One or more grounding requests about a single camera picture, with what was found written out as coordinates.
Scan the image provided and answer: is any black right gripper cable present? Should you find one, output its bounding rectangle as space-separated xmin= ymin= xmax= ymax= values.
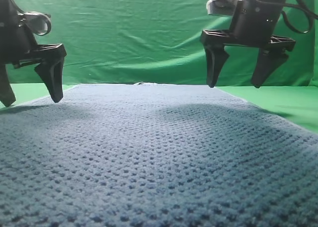
xmin=280 ymin=0 xmax=313 ymax=34

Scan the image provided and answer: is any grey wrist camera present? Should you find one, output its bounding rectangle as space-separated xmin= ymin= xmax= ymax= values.
xmin=206 ymin=0 xmax=243 ymax=16
xmin=18 ymin=11 xmax=52 ymax=36

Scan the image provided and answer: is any blue waffle-weave towel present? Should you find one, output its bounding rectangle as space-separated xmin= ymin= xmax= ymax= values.
xmin=0 ymin=84 xmax=318 ymax=227

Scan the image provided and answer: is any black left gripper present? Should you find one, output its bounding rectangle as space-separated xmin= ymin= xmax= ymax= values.
xmin=0 ymin=0 xmax=67 ymax=107

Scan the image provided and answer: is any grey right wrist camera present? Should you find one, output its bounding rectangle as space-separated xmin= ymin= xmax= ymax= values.
xmin=206 ymin=0 xmax=243 ymax=16

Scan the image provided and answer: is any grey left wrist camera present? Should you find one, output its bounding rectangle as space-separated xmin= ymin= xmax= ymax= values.
xmin=18 ymin=11 xmax=52 ymax=36

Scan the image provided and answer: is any white towel label tag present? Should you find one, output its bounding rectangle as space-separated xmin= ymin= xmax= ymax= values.
xmin=133 ymin=81 xmax=158 ymax=85

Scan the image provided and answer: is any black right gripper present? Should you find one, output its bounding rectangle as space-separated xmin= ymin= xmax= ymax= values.
xmin=200 ymin=0 xmax=296 ymax=88

